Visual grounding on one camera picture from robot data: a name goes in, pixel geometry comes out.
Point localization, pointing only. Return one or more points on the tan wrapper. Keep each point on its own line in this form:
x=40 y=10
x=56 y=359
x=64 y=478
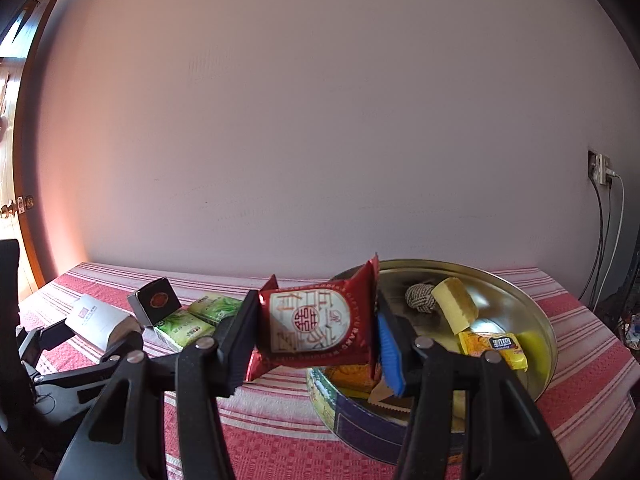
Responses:
x=385 y=394

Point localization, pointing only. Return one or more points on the white box brown patterned side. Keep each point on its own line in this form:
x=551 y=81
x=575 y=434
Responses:
x=95 y=325

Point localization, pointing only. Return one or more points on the round blue cookie tin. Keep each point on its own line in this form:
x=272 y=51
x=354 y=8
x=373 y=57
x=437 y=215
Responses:
x=520 y=310

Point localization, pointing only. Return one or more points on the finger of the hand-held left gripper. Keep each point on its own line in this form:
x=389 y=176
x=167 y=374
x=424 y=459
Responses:
x=120 y=344
x=45 y=341

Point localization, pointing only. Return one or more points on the metal window latch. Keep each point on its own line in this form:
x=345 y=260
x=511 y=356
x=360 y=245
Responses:
x=25 y=203

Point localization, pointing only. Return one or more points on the wooden window frame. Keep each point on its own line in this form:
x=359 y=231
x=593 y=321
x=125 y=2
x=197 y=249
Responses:
x=30 y=110

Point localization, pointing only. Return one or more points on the red striped tablecloth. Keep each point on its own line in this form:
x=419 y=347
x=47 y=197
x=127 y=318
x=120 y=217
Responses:
x=280 y=440

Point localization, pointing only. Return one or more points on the green tea packet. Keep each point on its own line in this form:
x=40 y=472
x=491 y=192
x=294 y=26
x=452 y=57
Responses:
x=220 y=307
x=182 y=332

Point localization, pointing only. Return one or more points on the yellow sponge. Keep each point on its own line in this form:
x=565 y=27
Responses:
x=457 y=305

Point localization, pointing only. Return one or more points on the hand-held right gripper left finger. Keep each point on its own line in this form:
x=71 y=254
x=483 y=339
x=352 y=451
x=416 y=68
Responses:
x=239 y=355

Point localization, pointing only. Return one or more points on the red packet white oval label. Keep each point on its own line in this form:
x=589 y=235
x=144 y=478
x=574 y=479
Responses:
x=320 y=330

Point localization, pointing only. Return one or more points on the orange cracker packet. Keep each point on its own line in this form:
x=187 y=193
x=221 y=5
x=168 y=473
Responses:
x=352 y=377

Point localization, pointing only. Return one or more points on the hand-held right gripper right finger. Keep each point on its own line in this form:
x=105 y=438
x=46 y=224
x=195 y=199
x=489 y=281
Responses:
x=390 y=360

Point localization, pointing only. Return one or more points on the small black box red seal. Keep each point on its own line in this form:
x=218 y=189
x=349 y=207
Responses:
x=155 y=305

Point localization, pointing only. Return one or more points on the yellow snack packet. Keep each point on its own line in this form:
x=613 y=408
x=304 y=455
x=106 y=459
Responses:
x=495 y=347

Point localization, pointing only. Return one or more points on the wall socket with adapter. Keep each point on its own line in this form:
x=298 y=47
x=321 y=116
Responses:
x=602 y=167

